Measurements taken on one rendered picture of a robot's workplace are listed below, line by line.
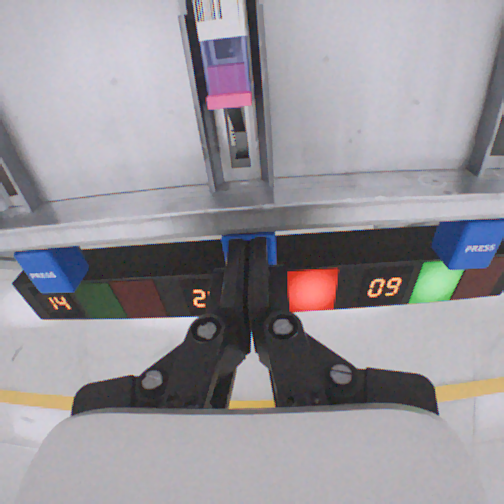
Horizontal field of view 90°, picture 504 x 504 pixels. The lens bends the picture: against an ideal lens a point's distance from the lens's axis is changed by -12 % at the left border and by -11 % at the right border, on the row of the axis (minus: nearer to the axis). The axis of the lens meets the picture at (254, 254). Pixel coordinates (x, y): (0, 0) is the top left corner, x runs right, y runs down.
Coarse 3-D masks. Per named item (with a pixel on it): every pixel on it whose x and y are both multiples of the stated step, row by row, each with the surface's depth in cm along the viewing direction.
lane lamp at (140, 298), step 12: (120, 288) 17; (132, 288) 17; (144, 288) 17; (156, 288) 17; (120, 300) 18; (132, 300) 18; (144, 300) 18; (156, 300) 18; (132, 312) 19; (144, 312) 19; (156, 312) 19
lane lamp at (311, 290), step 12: (288, 276) 17; (300, 276) 16; (312, 276) 16; (324, 276) 16; (336, 276) 16; (288, 288) 17; (300, 288) 17; (312, 288) 17; (324, 288) 17; (300, 300) 18; (312, 300) 18; (324, 300) 18
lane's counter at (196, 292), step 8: (184, 280) 17; (192, 280) 17; (200, 280) 17; (208, 280) 17; (184, 288) 17; (192, 288) 17; (200, 288) 17; (208, 288) 17; (184, 296) 18; (192, 296) 18; (200, 296) 18; (208, 296) 18; (192, 304) 18; (200, 304) 18; (192, 312) 19; (200, 312) 19
